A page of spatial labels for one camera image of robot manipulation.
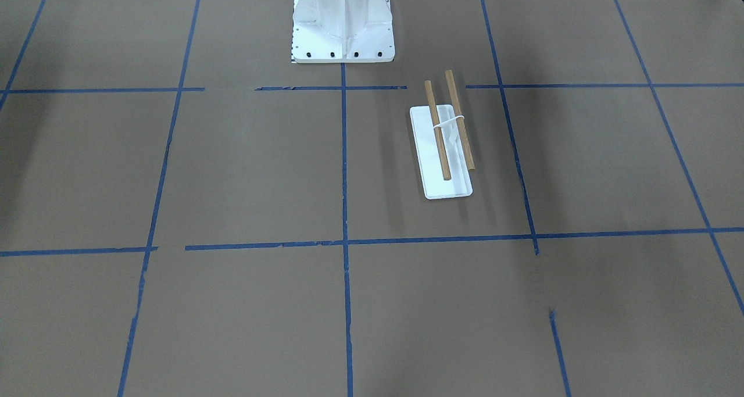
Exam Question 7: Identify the white towel rack base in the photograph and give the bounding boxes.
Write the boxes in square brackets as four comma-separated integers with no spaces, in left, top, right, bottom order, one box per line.
[409,105,473,200]

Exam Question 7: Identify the wooden rack rod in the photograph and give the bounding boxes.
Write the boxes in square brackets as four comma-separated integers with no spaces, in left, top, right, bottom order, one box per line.
[445,69,476,171]
[424,80,452,181]

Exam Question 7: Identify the white rack rod bracket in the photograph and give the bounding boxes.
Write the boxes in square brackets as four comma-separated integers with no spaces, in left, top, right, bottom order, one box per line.
[433,115,463,152]

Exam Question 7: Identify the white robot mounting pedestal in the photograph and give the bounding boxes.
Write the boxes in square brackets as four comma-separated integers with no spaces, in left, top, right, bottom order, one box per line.
[291,0,396,64]

